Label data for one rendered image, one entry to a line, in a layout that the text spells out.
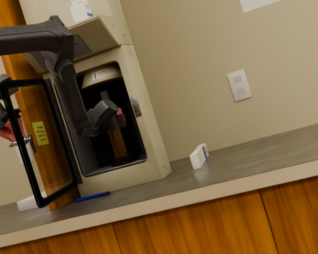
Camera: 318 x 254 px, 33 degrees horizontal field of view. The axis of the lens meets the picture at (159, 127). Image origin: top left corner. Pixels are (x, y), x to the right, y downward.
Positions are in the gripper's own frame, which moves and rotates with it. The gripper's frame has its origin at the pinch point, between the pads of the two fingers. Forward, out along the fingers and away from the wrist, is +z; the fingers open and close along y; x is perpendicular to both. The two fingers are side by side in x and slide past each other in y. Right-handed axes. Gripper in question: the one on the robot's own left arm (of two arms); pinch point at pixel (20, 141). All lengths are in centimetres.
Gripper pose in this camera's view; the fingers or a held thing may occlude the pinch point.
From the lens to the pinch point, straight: 175.1
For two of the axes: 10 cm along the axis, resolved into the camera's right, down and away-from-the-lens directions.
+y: -7.3, 6.3, 2.6
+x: -2.3, 1.3, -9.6
